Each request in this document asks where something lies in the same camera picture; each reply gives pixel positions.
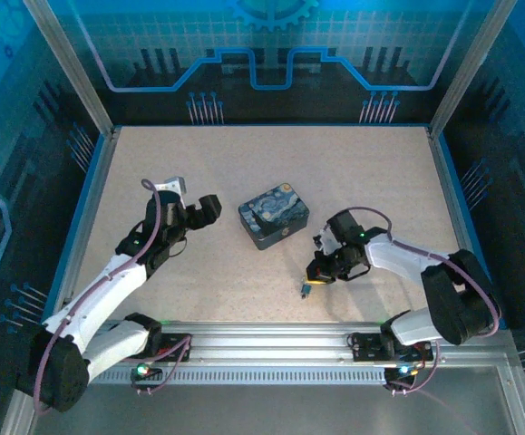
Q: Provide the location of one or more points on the small padlock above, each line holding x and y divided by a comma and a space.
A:
306, 288

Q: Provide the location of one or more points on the starry night print tin box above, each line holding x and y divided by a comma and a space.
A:
273, 215

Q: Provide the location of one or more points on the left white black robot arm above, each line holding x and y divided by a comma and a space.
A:
103, 290

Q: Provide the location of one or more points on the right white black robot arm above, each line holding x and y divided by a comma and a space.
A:
443, 290

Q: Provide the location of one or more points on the grey metal panel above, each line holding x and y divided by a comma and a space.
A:
266, 410

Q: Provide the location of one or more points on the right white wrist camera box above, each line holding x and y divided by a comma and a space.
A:
325, 240

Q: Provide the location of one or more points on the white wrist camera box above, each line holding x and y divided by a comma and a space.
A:
325, 240
176, 185

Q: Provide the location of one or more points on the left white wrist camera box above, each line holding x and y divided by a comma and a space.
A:
176, 185

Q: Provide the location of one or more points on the aluminium side rail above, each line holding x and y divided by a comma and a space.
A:
94, 199
452, 190

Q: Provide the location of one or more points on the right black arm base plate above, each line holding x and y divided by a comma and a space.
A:
366, 346

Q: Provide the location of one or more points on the aluminium frame rail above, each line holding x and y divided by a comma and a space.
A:
266, 337

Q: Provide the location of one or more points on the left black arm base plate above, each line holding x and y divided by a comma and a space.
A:
176, 346

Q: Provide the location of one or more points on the aluminium frame post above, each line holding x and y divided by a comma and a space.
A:
69, 63
470, 63

